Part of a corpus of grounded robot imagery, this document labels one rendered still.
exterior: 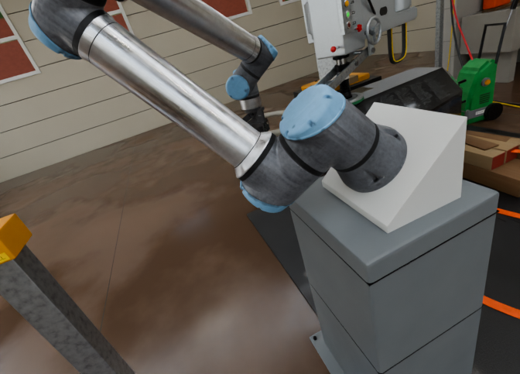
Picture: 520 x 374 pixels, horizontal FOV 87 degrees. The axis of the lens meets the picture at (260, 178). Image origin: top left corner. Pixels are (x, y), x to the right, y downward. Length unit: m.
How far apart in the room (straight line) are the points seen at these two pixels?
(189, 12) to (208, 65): 6.88
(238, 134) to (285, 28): 7.83
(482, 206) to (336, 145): 0.39
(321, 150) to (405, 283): 0.38
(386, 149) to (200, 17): 0.58
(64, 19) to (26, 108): 7.31
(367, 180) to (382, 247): 0.16
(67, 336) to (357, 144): 1.00
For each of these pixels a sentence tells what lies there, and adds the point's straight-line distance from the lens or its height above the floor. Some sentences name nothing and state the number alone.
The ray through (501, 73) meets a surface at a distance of 4.87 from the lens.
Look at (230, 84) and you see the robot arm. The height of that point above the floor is 1.20.
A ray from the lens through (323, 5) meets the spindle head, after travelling 1.82.
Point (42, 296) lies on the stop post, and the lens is 1.03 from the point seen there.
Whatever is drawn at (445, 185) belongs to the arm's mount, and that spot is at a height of 0.91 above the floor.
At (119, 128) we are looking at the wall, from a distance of 7.72.
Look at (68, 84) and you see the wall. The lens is 7.75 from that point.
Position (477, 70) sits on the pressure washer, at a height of 0.52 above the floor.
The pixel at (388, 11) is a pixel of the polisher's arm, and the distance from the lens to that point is 2.17.
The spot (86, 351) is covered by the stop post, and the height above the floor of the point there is 0.60.
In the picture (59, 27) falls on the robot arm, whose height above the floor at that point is 1.44.
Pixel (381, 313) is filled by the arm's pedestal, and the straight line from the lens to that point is 0.79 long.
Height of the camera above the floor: 1.32
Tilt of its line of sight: 26 degrees down
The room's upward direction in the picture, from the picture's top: 17 degrees counter-clockwise
